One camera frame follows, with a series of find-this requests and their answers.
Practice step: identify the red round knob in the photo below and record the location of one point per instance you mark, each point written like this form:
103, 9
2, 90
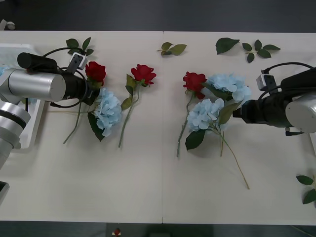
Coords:
116, 232

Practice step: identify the white caster wheel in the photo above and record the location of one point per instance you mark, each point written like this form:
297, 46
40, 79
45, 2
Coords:
10, 24

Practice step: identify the green five-leaf twig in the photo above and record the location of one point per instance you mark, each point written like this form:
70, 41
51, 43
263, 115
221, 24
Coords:
264, 53
72, 43

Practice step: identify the large single green leaf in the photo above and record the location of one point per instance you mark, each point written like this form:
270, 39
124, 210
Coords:
224, 45

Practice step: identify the olive green leaf twig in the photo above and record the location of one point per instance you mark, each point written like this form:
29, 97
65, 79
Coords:
177, 49

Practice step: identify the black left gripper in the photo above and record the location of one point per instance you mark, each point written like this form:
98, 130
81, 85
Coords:
91, 95

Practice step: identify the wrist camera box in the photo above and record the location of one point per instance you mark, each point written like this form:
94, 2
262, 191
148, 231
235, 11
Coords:
77, 60
265, 82

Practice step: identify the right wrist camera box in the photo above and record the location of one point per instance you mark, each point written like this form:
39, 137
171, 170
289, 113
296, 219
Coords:
265, 82

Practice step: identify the red rose with green stem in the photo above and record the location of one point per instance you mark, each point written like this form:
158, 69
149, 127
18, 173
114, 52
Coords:
143, 74
195, 82
95, 71

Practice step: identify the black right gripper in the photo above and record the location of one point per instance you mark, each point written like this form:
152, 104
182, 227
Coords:
254, 112

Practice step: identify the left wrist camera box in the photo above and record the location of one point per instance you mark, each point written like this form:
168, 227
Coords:
77, 60

